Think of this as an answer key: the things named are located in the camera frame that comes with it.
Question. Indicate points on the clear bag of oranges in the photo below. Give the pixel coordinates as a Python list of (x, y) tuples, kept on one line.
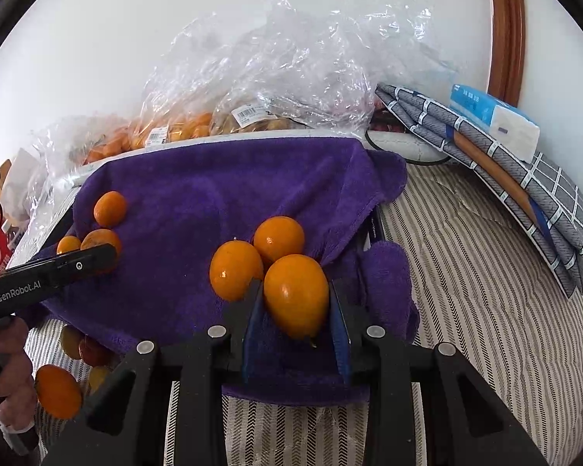
[(175, 128)]

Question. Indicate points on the striped bed sheet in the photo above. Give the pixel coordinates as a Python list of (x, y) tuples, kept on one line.
[(466, 330)]

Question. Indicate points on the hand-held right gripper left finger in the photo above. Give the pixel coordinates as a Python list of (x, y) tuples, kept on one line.
[(252, 344)]

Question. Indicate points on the blue and white tissue pack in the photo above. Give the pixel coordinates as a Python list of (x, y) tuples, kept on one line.
[(495, 116)]

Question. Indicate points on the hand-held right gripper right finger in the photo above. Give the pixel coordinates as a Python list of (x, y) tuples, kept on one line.
[(339, 344)]

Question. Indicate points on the brown wooden door frame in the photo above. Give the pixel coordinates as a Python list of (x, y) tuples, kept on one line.
[(507, 29)]

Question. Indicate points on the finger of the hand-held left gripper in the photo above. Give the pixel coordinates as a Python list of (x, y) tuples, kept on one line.
[(85, 264)]

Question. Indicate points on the small round orange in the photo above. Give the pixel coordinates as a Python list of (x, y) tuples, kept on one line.
[(102, 239), (110, 208), (68, 244)]

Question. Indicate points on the large round orange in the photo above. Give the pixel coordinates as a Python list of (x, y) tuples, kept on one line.
[(235, 269), (279, 238)]

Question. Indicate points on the large crumpled clear plastic bag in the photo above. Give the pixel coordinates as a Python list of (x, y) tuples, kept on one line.
[(320, 48)]

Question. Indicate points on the clear bag of brown nuts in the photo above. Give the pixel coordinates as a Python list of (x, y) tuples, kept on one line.
[(257, 119)]

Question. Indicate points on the pile of oranges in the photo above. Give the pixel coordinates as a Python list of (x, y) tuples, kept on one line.
[(58, 393)]

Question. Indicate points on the folded grey checked cloth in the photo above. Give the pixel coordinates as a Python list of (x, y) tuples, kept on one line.
[(520, 194)]

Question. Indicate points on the small crumpled clear plastic bag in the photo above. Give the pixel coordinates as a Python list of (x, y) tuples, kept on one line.
[(53, 155)]

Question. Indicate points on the purple towel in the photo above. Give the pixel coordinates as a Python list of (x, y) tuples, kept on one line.
[(213, 189)]

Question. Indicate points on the person's left hand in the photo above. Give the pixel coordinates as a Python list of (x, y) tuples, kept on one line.
[(14, 374)]

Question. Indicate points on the large oval orange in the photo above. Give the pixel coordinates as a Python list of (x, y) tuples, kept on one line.
[(296, 296)]

